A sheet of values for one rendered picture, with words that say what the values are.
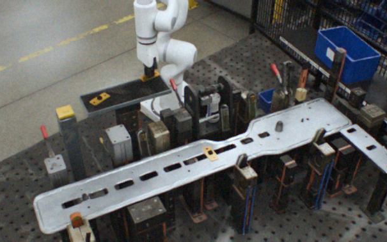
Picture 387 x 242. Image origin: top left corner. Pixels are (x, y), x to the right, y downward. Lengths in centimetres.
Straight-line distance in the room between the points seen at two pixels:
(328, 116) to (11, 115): 258
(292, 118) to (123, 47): 271
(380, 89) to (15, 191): 178
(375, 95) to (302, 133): 45
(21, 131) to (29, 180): 143
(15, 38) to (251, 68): 276
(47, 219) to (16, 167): 71
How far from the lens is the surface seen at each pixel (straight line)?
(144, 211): 162
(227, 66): 290
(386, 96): 229
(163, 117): 188
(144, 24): 173
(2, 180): 232
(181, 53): 218
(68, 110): 187
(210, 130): 201
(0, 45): 485
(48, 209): 173
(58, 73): 422
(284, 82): 206
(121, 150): 179
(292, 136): 198
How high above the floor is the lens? 230
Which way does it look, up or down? 41 degrees down
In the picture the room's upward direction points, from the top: straight up
